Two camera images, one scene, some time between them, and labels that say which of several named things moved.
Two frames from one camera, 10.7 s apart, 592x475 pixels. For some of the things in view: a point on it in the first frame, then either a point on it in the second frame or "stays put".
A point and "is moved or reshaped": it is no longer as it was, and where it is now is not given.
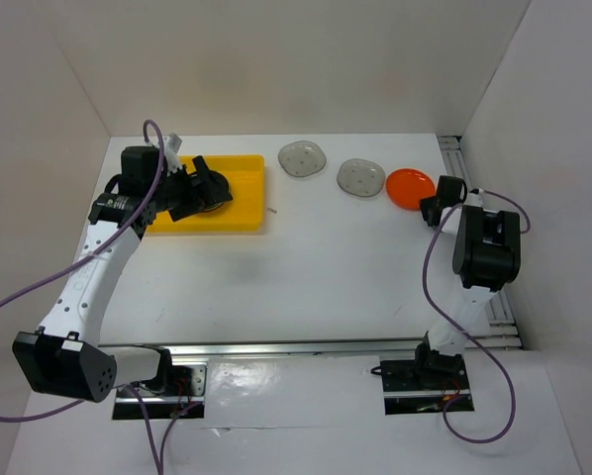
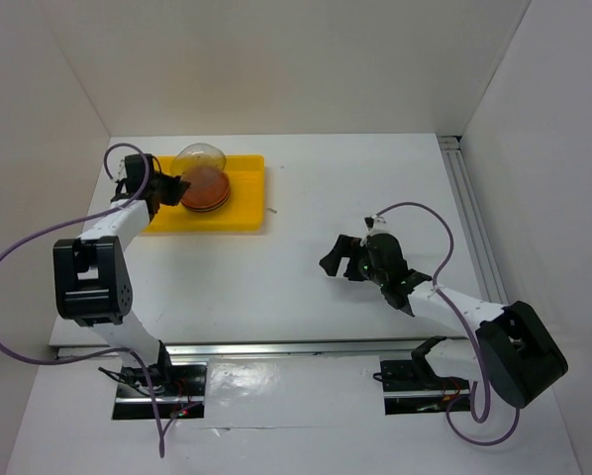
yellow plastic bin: (243, 208) stays put
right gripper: (425, 207) → (346, 246)
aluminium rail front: (337, 349) stays put
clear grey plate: (301, 158) → (201, 163)
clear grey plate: (360, 177) is moved or reshaped
